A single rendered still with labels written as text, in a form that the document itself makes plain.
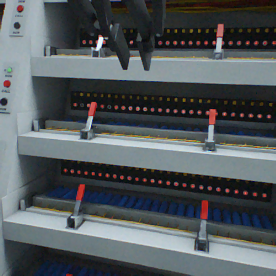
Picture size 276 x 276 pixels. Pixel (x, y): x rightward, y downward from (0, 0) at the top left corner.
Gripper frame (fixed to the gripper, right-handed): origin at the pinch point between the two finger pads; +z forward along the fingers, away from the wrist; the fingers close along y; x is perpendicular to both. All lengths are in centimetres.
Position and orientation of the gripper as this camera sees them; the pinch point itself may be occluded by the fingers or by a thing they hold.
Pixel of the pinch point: (133, 48)
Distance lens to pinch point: 43.9
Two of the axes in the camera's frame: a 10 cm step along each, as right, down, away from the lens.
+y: 9.7, 0.9, -2.3
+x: 1.6, -9.3, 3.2
